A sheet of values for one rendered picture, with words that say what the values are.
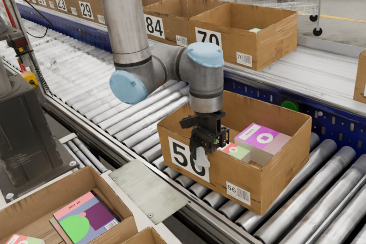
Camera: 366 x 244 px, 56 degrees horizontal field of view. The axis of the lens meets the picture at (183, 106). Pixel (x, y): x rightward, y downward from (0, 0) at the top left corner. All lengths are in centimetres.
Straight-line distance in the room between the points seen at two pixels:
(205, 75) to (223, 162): 27
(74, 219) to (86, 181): 14
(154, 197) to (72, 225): 25
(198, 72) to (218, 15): 96
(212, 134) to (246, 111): 33
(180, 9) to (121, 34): 138
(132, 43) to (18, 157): 66
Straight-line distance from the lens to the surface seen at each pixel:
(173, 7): 210
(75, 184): 117
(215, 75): 87
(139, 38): 78
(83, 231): 105
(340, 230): 104
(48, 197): 116
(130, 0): 76
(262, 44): 145
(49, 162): 133
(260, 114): 122
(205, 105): 89
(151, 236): 94
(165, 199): 110
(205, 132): 95
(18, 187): 134
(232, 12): 186
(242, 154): 115
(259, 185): 96
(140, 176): 120
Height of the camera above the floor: 153
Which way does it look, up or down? 31 degrees down
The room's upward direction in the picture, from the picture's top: 8 degrees counter-clockwise
